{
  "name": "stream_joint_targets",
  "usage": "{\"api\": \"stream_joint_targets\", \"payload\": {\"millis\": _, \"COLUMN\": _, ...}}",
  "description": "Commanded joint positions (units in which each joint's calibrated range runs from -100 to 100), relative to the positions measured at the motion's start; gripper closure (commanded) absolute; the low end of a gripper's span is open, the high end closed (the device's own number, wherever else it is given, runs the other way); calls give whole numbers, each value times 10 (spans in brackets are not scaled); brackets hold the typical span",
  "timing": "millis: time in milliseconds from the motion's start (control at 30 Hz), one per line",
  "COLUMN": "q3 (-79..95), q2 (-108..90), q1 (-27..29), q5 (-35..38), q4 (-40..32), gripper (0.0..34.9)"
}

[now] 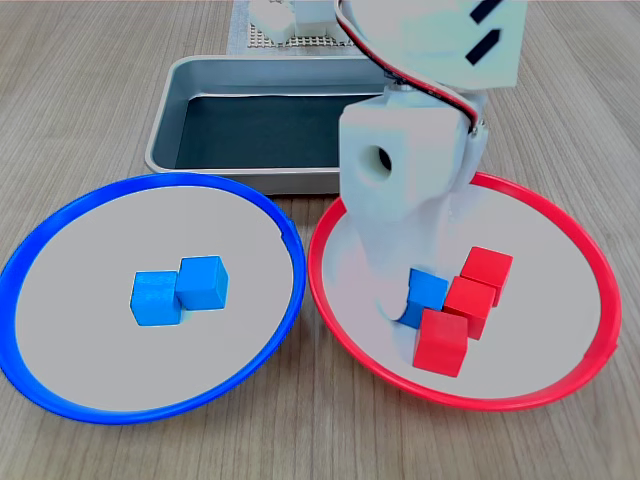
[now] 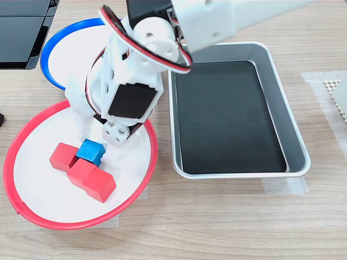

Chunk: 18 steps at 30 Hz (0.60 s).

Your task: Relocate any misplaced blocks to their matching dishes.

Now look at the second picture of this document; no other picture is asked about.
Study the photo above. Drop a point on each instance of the red-rimmed white plate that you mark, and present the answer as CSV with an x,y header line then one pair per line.
x,y
54,203

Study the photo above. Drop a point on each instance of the blue cube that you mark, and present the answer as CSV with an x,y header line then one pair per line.
x,y
89,151

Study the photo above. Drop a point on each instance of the blue-rimmed white plate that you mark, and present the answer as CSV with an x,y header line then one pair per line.
x,y
67,54

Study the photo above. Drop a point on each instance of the red cube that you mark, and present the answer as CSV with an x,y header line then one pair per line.
x,y
62,158
99,185
80,172

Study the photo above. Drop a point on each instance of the black tray mat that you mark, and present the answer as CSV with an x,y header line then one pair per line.
x,y
222,122

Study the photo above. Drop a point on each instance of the translucent tape strip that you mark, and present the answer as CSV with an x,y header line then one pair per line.
x,y
143,193
115,222
284,187

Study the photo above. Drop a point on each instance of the steel tray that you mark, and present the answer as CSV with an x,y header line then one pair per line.
x,y
295,151

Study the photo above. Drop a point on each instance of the black flat device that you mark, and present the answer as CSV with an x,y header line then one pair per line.
x,y
19,38

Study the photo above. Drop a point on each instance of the black rounded object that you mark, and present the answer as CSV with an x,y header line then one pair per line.
x,y
2,120

